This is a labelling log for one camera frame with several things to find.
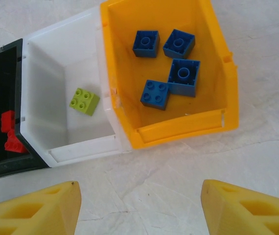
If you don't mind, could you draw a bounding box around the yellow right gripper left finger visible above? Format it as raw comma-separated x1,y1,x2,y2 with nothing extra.
0,180,82,235

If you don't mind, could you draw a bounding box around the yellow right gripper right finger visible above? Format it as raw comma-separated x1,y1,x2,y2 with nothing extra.
200,179,279,235

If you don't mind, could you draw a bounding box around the red lego brick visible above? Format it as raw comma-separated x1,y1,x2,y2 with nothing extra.
0,110,17,133
4,129,29,154

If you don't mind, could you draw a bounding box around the green lego brick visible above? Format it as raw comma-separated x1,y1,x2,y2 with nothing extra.
68,87,101,116

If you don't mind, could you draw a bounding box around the blue lego brick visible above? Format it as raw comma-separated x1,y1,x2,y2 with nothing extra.
139,79,171,111
163,28,196,59
132,30,160,59
166,58,201,98

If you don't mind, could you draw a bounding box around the white plastic bin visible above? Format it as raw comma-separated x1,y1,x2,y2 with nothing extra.
19,6,133,168

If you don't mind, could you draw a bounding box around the yellow plastic bin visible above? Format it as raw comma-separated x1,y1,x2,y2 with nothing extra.
99,0,239,150

